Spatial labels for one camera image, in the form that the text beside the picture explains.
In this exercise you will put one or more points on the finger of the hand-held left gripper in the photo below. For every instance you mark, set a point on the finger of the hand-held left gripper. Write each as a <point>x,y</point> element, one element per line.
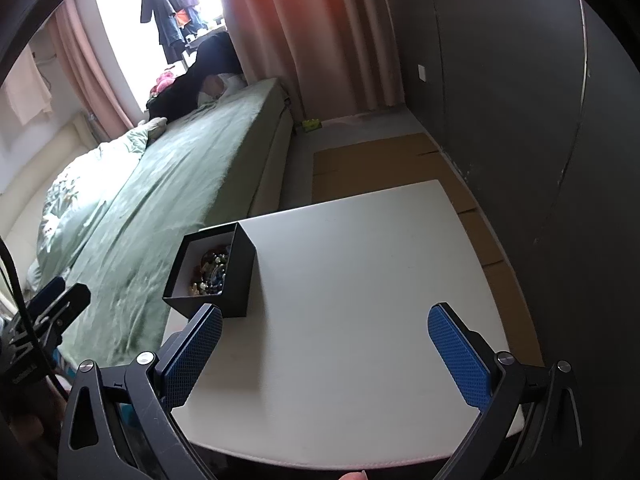
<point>47,290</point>
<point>67,307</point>

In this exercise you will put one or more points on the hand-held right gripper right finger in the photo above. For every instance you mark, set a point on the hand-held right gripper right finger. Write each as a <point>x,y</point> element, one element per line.
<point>457,355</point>

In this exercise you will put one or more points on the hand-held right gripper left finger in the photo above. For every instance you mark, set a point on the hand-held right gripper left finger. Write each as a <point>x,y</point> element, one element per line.
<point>195,355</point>

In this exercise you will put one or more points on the black jewelry box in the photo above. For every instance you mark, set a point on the black jewelry box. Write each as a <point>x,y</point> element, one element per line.
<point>227,280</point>

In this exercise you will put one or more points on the person's right hand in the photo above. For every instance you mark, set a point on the person's right hand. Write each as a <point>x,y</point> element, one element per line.
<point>354,475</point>

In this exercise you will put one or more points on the green floral comforter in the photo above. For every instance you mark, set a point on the green floral comforter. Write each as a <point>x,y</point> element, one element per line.
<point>95,185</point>

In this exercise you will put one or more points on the green bedsheet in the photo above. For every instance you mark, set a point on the green bedsheet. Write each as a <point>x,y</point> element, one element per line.
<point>200,170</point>

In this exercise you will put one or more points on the beige hanging cloth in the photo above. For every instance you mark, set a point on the beige hanging cloth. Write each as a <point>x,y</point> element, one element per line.
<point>27,90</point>

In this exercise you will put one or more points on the flattened cardboard sheet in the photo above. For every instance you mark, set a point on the flattened cardboard sheet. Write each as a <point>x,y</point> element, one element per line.
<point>395,160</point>

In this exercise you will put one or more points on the green-covered bed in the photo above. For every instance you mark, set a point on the green-covered bed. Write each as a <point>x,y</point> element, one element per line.
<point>270,160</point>

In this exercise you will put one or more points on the pink curtain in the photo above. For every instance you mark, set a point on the pink curtain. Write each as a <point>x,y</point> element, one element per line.
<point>95,70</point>
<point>320,35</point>

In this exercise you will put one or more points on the pink plush item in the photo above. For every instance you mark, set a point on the pink plush item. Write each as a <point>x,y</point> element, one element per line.
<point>164,82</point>

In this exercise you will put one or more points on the green toy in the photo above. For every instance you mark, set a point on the green toy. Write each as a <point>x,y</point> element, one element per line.
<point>310,125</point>

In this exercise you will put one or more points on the white pillow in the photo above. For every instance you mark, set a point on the white pillow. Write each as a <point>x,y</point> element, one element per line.
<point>220,87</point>

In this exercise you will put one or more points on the black clothes pile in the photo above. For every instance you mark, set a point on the black clothes pile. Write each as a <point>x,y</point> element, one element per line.
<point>200,70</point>

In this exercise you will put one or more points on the dark hanging clothes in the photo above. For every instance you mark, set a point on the dark hanging clothes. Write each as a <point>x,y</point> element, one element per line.
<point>167,0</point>

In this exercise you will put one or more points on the white wall outlet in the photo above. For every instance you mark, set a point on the white wall outlet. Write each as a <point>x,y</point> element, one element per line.
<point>423,72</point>

